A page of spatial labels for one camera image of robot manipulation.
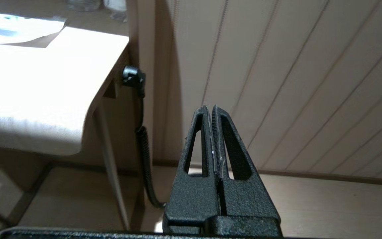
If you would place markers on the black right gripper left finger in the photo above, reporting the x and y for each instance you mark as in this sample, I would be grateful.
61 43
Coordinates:
191 202

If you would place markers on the white horse-print paper pouch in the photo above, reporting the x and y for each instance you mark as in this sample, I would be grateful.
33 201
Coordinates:
18 30

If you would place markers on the beige brown shelf unit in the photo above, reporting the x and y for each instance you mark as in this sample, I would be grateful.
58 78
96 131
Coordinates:
134 39

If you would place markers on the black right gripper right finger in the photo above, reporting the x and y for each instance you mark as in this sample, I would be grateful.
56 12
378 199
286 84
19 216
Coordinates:
250 205

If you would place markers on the small clear water bottle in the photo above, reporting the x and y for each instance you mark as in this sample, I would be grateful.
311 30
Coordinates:
115 8
83 4

